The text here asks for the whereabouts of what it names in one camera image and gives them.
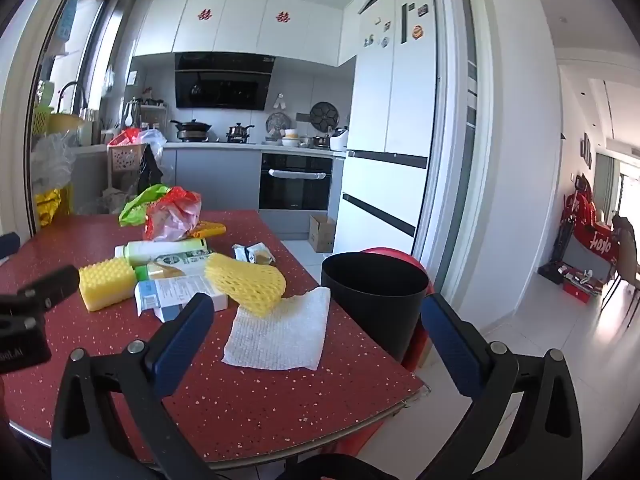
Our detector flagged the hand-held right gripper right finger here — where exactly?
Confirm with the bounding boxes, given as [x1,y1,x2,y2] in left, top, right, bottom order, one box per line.
[421,292,586,480]

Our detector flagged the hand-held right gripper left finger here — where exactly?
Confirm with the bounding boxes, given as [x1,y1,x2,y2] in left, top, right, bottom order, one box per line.
[50,292,216,480]

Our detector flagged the green cap detergent bottle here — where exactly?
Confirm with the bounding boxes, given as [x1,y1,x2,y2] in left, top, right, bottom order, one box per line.
[134,252,213,282]

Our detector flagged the black trash bin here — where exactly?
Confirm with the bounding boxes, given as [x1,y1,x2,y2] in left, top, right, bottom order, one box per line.
[320,252,431,365]

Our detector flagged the pale green cylindrical bottle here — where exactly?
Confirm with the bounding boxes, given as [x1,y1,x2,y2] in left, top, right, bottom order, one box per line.
[114,238,209,267]

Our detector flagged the red plastic stool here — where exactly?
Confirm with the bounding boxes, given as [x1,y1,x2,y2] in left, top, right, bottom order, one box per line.
[360,247,435,372]

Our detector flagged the white and blue carton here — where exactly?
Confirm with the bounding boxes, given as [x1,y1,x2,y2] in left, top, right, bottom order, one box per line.
[135,276,230,323]

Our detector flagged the yellow sponge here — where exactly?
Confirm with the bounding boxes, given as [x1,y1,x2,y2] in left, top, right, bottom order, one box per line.
[78,258,138,312]

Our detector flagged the yellow bag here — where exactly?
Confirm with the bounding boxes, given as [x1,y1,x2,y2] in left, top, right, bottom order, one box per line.
[35,185,76,228]

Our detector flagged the yellow foam fruit net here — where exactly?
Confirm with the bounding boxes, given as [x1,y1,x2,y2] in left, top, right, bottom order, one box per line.
[204,252,287,318]

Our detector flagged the crumpled white plastic bag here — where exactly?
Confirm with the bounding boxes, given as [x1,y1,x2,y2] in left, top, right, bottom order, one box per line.
[31,132,76,191]

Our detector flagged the white paper towel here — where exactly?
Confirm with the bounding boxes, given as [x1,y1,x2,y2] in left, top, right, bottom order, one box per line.
[222,286,332,372]

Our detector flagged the green plastic bag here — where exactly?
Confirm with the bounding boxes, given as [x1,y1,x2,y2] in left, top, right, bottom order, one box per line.
[118,184,173,227]

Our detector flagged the silver foil wrapper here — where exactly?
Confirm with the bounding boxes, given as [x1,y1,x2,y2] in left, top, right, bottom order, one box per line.
[231,242,277,266]

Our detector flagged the orange yellow snack packet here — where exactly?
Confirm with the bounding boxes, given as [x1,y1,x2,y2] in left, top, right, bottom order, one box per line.
[190,220,227,239]

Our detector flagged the red plastic bag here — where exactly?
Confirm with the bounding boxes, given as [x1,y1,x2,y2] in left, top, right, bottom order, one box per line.
[144,187,202,242]

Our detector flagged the red box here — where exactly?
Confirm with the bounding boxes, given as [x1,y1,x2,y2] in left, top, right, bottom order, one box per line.
[562,280,593,304]

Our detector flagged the beige perforated basket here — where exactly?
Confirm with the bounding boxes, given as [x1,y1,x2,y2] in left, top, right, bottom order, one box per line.
[108,142,148,172]

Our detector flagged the black bag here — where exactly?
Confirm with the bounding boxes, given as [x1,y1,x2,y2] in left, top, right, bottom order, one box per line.
[137,144,163,196]

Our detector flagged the kitchen faucet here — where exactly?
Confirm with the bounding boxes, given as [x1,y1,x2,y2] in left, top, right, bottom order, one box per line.
[59,81,88,116]

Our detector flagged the cardboard box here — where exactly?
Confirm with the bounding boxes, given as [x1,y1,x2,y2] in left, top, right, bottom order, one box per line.
[307,214,337,253]

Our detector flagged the black built-in oven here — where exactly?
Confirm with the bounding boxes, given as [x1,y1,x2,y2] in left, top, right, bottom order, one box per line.
[258,152,335,212]

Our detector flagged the dining chair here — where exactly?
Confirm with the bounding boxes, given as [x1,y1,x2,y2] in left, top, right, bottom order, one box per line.
[607,215,640,331]

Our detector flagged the black wok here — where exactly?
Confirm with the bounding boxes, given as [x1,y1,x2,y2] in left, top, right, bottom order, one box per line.
[170,119,212,142]

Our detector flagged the steel pot with lid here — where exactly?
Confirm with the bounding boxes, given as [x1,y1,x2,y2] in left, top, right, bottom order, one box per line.
[226,121,256,143]

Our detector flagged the round metal steamer rack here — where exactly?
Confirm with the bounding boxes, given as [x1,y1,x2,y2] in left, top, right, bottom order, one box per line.
[265,112,291,136]

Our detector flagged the white refrigerator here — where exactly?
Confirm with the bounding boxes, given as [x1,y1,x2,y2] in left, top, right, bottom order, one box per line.
[332,0,441,256]

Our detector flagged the black range hood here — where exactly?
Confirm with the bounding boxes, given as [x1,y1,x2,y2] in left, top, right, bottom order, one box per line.
[174,52,278,112]

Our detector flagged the round hanging pan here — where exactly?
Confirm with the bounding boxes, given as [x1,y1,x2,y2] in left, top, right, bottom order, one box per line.
[309,101,340,128]

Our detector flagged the white upper cabinets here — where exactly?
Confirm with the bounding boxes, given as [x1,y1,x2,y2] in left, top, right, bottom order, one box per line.
[132,0,361,68]

